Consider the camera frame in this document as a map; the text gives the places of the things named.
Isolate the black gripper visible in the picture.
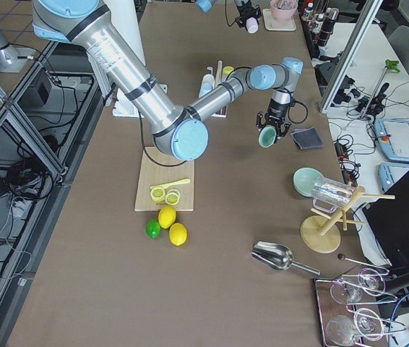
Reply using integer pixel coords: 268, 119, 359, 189
235, 3, 261, 26
256, 88, 293, 140

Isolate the mint green plastic cup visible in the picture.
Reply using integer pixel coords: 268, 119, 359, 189
258, 125, 277, 148

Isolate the pink plastic cup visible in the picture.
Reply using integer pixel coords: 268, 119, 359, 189
245, 17, 259, 34

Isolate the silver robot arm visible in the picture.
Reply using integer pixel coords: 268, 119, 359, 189
192, 0, 262, 31
32, 1, 303, 160

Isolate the white cup holder rack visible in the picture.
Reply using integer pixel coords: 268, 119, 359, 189
199, 61, 230, 118

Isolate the yellow cup on rack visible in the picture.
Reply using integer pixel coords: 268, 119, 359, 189
222, 66, 234, 76

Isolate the light blue cup on rack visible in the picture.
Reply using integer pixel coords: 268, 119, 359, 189
198, 74, 215, 98

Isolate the cream plastic tray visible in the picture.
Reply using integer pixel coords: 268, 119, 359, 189
262, 9, 296, 32

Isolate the grey folded cloth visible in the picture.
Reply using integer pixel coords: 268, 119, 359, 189
290, 127, 324, 150

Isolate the pink bowl with ice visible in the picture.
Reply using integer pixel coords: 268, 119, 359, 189
270, 0, 298, 20

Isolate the mint green bowl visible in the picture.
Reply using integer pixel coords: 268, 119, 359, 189
293, 167, 323, 197

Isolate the clear glass mug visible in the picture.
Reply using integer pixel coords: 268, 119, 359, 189
311, 176, 356, 213

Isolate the wooden mug tree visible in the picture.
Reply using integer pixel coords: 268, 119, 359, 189
300, 186, 395, 254

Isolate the yellow plastic knife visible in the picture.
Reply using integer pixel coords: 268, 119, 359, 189
150, 178, 191, 189

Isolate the wooden cutting board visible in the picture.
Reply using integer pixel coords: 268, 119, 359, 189
134, 153, 194, 212

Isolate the lemon slice right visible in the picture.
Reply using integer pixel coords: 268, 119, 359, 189
165, 189, 181, 206

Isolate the lemon slice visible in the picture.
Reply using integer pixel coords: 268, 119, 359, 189
150, 187, 166, 203
165, 189, 181, 206

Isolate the blue teach pendant near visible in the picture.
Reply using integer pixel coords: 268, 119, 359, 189
377, 163, 409, 192

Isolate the blue teach pendant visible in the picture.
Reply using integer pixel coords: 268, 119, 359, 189
377, 163, 409, 192
374, 119, 409, 163

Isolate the blue teach pendant far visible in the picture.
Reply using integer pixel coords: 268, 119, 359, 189
374, 119, 409, 163

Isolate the metal scoop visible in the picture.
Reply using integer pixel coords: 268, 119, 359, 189
251, 241, 321, 276

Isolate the lemon slice left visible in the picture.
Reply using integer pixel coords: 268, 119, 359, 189
150, 187, 166, 203

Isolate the yellow lemon near board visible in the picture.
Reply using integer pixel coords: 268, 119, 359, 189
158, 205, 176, 229

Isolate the yellow lemon near scoop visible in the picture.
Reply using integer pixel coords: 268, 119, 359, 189
169, 223, 188, 246

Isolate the green lime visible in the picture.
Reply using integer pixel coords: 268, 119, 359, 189
145, 219, 161, 239

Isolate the black monitor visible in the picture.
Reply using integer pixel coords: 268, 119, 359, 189
363, 171, 409, 267

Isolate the upper wine glass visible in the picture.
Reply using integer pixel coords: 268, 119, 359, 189
330, 267, 385, 304

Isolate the wine glass rack tray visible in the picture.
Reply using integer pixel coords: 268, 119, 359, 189
313, 267, 406, 346

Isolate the lower wine glass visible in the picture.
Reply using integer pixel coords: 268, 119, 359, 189
326, 308, 384, 346

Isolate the aluminium frame post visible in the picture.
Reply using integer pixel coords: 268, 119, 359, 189
319, 0, 382, 116

